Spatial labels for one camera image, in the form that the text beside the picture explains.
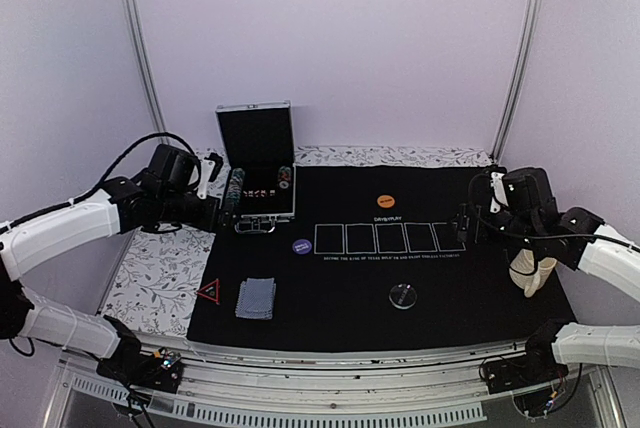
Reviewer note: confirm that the red triangle all-in marker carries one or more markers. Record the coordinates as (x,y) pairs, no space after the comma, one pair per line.
(210,292)

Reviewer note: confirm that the floral white tablecloth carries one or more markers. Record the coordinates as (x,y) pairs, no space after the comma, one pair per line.
(154,288)

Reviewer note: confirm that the right aluminium frame post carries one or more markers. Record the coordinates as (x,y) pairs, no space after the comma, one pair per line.
(526,40)

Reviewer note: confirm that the aluminium poker chip case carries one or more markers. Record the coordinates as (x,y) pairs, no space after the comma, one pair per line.
(259,139)

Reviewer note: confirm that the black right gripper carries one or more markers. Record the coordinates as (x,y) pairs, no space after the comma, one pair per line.
(481,213)

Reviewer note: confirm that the red dice row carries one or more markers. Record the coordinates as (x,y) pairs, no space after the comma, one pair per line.
(260,193)

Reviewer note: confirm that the blue patterned card deck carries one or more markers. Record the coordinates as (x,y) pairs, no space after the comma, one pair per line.
(256,299)

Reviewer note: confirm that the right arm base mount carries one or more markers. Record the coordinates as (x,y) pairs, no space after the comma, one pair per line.
(535,366)

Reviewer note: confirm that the cream ribbed mug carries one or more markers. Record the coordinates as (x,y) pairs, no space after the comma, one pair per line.
(528,274)

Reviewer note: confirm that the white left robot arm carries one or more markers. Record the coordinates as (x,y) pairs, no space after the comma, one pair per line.
(55,263)

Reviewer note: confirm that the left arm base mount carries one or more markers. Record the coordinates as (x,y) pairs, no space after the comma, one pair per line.
(160,370)

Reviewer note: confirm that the long poker chip stack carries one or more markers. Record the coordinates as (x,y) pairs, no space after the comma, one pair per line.
(234,188)

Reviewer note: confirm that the orange big blind button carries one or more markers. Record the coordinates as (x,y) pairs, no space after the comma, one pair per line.
(386,201)

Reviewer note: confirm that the short poker chip stack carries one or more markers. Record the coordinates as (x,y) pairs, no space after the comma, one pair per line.
(284,177)

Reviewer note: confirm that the aluminium frame post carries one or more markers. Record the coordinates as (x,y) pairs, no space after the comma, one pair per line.
(526,40)
(135,28)

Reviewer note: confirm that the left aluminium frame post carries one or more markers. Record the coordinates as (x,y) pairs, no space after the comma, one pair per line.
(135,28)

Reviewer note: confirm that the black poker mat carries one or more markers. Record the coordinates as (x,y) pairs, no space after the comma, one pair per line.
(336,298)

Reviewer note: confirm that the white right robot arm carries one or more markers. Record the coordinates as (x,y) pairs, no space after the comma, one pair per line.
(606,298)

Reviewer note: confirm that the purple small blind button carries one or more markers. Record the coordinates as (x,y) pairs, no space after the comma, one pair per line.
(302,246)

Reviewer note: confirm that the clear dealer button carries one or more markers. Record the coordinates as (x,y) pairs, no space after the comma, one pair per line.
(403,296)

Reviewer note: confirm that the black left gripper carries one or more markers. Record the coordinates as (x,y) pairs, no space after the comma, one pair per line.
(209,222)

